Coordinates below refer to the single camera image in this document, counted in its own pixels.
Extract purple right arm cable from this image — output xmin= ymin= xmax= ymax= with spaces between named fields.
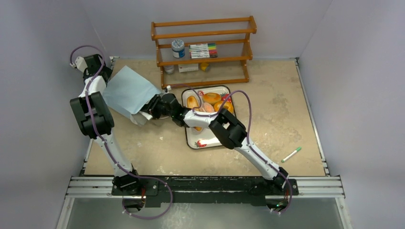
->
xmin=168 ymin=86 xmax=294 ymax=216

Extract long fake baguette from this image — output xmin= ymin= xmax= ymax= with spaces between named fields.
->
xmin=186 ymin=95 xmax=203 ymax=132

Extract white green marker pen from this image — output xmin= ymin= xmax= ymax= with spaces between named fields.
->
xmin=281 ymin=147 xmax=302 ymax=163

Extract blue paint jar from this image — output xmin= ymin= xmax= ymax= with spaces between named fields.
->
xmin=171 ymin=39 xmax=185 ymax=58

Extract glazed ring fake donut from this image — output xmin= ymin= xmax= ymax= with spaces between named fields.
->
xmin=213 ymin=101 xmax=234 ymax=113

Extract strawberry print white tray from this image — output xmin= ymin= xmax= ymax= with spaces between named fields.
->
xmin=181 ymin=85 xmax=230 ymax=150

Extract small white jar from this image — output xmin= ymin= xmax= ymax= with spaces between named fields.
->
xmin=163 ymin=65 xmax=175 ymax=74

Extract set of coloured markers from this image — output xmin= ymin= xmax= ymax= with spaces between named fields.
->
xmin=189 ymin=43 xmax=218 ymax=59

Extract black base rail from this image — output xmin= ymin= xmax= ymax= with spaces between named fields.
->
xmin=111 ymin=175 xmax=299 ymax=210

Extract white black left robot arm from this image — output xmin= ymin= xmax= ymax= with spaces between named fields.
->
xmin=70 ymin=54 xmax=142 ymax=195

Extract orange bagel fake bread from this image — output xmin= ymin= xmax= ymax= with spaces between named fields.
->
xmin=202 ymin=93 xmax=221 ymax=105

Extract orange wooden shelf rack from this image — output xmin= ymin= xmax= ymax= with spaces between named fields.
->
xmin=151 ymin=16 xmax=257 ymax=88

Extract white red small box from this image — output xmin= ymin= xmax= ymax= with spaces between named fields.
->
xmin=178 ymin=63 xmax=199 ymax=73

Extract small yellow object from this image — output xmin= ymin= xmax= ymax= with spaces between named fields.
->
xmin=200 ymin=62 xmax=210 ymax=72

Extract light blue paper bag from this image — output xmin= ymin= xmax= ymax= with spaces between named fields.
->
xmin=102 ymin=66 xmax=162 ymax=125

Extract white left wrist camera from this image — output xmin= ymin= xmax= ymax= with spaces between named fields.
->
xmin=70 ymin=56 xmax=87 ymax=73

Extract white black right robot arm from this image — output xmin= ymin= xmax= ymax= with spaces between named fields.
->
xmin=141 ymin=93 xmax=291 ymax=194

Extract pink sugared fake donut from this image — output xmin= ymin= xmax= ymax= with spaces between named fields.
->
xmin=201 ymin=102 xmax=215 ymax=113

